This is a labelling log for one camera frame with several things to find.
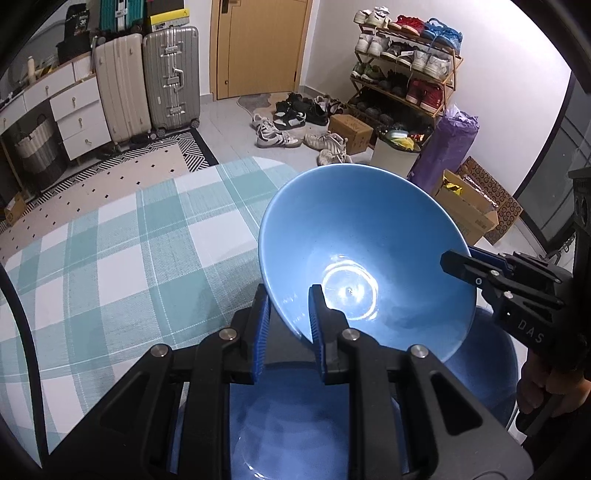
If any open cardboard box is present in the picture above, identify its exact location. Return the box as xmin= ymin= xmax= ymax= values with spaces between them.
xmin=434 ymin=169 xmax=499 ymax=246

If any silver grey hard suitcase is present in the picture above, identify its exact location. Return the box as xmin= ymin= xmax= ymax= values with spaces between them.
xmin=142 ymin=25 xmax=200 ymax=138

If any woven laundry basket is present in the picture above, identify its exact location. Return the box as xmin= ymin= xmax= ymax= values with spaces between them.
xmin=16 ymin=114 xmax=67 ymax=189

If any wooden door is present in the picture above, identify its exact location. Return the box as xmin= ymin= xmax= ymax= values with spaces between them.
xmin=209 ymin=0 xmax=312 ymax=100

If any teal suitcase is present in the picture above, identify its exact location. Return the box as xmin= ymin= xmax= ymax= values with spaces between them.
xmin=99 ymin=0 xmax=145 ymax=33

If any beige hard suitcase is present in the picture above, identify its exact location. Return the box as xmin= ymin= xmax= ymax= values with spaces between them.
xmin=93 ymin=33 xmax=151 ymax=144

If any wooden shoe rack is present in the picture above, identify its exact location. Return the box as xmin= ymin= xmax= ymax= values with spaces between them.
xmin=349 ymin=10 xmax=464 ymax=124

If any person's right hand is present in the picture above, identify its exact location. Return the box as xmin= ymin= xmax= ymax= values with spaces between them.
xmin=517 ymin=350 xmax=590 ymax=416

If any purple rolled bag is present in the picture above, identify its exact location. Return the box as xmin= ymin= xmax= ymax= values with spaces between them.
xmin=408 ymin=105 xmax=480 ymax=194

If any patterned floor rug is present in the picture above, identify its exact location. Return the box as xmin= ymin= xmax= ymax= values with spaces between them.
xmin=1 ymin=129 xmax=218 ymax=263

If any teal white plaid tablecloth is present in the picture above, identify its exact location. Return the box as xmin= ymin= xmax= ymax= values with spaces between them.
xmin=5 ymin=157 xmax=296 ymax=447

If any white trash bin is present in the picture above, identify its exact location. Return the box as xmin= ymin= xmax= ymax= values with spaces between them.
xmin=370 ymin=133 xmax=419 ymax=178

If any small brown cardboard box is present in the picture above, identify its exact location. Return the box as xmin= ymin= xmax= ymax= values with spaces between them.
xmin=329 ymin=114 xmax=374 ymax=155

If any white drawer dresser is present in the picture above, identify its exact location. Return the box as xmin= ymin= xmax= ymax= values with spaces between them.
xmin=1 ymin=53 xmax=111 ymax=160

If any light blue ceramic bowl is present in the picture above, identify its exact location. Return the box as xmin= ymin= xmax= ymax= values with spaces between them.
xmin=259 ymin=164 xmax=476 ymax=361

